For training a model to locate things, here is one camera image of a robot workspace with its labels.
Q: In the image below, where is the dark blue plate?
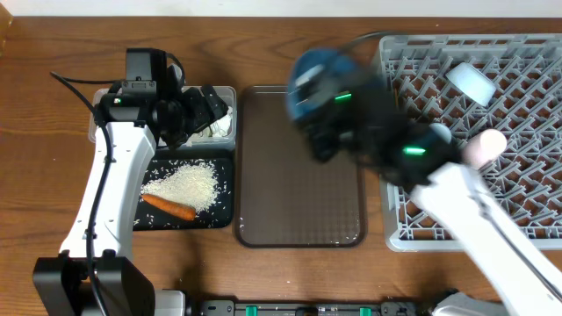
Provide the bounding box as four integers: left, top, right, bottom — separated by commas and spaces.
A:
286, 48, 384, 128

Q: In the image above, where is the white rice pile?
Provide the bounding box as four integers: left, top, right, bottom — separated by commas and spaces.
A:
140, 159, 220, 213

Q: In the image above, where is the orange carrot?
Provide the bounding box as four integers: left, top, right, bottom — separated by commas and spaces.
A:
141, 194, 197, 221

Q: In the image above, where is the light blue bowl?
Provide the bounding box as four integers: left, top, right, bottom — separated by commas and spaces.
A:
445, 62, 496, 106

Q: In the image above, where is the pink cup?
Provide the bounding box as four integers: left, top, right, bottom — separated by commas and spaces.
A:
462, 129, 508, 169

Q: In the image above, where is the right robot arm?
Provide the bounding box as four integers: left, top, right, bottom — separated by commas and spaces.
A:
295, 74, 561, 315

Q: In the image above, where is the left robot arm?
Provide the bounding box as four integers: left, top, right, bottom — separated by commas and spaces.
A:
32, 48, 227, 315

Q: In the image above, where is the grey dishwasher rack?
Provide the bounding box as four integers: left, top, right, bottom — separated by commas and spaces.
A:
372, 34, 561, 250

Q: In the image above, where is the clear plastic bin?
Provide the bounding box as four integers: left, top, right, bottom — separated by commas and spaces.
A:
88, 85, 238, 153

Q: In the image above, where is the brown serving tray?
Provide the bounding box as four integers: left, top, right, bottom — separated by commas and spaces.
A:
234, 85, 367, 248

